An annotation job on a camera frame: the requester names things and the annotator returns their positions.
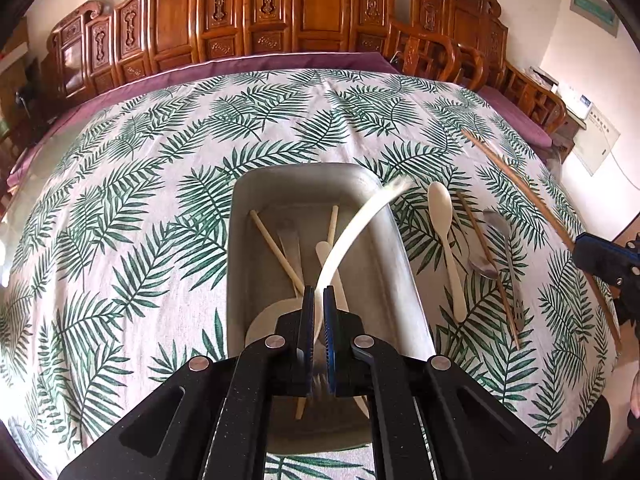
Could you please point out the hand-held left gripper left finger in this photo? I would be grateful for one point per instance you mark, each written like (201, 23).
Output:
(307, 320)

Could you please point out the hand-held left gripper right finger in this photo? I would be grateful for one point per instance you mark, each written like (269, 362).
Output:
(330, 325)

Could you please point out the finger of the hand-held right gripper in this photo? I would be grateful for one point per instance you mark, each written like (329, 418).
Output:
(600, 257)

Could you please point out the wooden chopstick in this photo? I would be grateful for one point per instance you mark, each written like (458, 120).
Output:
(332, 222)
(525, 195)
(482, 260)
(277, 252)

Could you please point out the grey metal tin box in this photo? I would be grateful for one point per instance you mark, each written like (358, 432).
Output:
(395, 280)

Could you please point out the metal fork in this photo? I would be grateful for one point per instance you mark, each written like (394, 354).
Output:
(510, 270)

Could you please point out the cream long spoon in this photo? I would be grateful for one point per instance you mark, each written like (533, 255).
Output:
(442, 205)
(360, 230)

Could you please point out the metal spoon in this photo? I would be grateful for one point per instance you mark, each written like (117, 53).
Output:
(482, 267)

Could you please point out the person's right hand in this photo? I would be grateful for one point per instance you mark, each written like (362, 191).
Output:
(636, 387)

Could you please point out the wooden side table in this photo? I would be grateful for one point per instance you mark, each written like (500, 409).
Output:
(565, 130)

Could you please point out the dark clothing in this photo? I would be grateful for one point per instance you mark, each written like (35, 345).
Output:
(590, 435)

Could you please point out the purple armchair cushion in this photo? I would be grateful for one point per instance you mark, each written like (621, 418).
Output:
(520, 115)

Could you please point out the white tabletop device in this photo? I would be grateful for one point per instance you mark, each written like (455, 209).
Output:
(575, 95)

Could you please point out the green leaf print tablecloth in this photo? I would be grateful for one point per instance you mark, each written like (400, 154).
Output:
(150, 240)

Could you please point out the carved wooden armchair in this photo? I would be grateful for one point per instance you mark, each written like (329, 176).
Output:
(465, 20)

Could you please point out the purple sofa cushion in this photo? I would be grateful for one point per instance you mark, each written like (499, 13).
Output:
(150, 85)

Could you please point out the carved wooden sofa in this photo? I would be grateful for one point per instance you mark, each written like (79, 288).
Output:
(225, 15)

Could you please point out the white electrical wall panel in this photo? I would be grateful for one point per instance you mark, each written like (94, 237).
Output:
(597, 142)

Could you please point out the grey green wall panel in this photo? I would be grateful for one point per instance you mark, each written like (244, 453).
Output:
(595, 10)

